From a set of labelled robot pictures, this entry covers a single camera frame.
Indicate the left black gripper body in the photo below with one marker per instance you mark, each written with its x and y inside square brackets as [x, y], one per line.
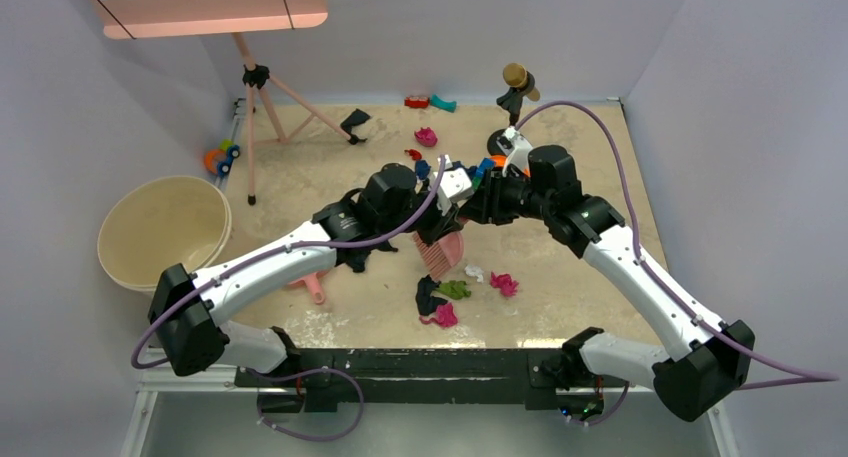
[429, 223]

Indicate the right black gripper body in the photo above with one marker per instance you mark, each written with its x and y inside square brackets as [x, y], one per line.
[506, 198]

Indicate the pink hand brush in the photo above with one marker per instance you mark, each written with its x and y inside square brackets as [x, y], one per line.
[441, 256]

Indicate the small white paper scrap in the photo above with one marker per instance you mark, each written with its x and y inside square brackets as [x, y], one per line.
[475, 272]

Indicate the green paper scrap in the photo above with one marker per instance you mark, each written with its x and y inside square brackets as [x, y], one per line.
[455, 289]

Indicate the pink dustpan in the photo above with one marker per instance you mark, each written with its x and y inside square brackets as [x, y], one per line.
[312, 283]

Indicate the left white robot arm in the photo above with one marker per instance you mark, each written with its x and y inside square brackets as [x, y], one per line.
[191, 312]

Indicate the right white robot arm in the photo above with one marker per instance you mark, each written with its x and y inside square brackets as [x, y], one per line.
[700, 358]

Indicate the blue toy brick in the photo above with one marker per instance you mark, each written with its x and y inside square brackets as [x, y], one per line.
[478, 171]

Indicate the orange horseshoe toy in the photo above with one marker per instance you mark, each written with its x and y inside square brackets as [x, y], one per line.
[500, 161]

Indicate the teal curved toy piece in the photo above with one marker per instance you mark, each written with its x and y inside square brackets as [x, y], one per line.
[441, 104]

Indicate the black stand gold microphone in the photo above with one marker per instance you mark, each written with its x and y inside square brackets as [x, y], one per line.
[521, 85]

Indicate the red toy block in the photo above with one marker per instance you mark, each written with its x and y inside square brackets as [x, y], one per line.
[417, 101]

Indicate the orange blue toy car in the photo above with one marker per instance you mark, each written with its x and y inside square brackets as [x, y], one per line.
[219, 161]

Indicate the beige round bucket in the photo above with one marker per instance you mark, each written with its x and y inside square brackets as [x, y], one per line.
[171, 220]

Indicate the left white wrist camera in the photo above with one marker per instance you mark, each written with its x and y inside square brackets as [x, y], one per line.
[455, 185]

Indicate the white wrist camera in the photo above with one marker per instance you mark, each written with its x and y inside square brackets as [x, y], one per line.
[455, 185]
[516, 149]

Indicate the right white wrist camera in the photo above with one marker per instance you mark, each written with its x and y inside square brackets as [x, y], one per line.
[516, 149]

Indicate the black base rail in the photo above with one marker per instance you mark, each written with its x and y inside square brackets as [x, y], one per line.
[321, 379]

